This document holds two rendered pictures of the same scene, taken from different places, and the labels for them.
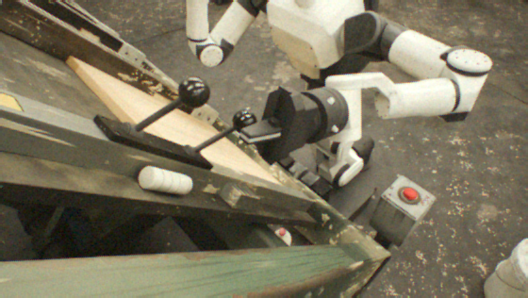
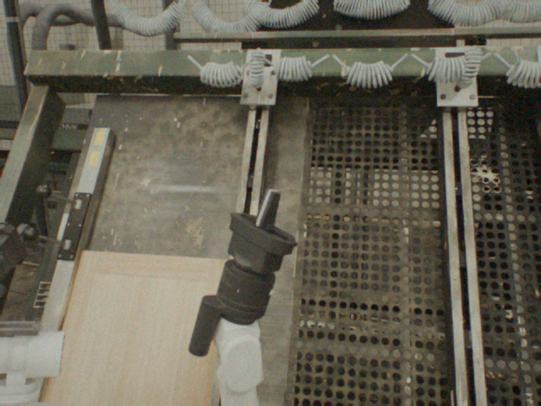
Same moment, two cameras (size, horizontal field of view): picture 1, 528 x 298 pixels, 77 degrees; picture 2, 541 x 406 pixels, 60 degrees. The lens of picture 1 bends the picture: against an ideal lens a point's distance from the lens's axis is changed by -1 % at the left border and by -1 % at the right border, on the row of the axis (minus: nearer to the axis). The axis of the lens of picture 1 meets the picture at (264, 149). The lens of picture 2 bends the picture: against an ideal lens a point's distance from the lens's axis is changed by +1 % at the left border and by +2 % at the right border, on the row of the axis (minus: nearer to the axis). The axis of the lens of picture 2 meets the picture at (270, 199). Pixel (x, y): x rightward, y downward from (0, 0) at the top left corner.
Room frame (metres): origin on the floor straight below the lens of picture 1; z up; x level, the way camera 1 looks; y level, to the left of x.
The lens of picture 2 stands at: (1.64, -0.17, 1.83)
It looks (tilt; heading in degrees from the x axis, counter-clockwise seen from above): 16 degrees down; 142
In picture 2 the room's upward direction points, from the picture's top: straight up
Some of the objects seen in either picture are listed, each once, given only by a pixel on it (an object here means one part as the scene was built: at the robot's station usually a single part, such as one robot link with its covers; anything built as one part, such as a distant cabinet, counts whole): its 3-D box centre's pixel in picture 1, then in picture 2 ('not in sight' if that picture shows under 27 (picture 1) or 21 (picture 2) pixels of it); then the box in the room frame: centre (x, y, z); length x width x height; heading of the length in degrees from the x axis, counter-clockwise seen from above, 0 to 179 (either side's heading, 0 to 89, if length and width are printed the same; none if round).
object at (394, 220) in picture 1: (400, 211); not in sight; (0.57, -0.43, 0.84); 0.12 x 0.12 x 0.18; 43
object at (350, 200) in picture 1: (332, 176); not in sight; (1.22, -0.41, 0.19); 0.64 x 0.52 x 0.33; 133
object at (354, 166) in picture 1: (338, 164); not in sight; (1.24, -0.43, 0.28); 0.21 x 0.20 x 0.13; 133
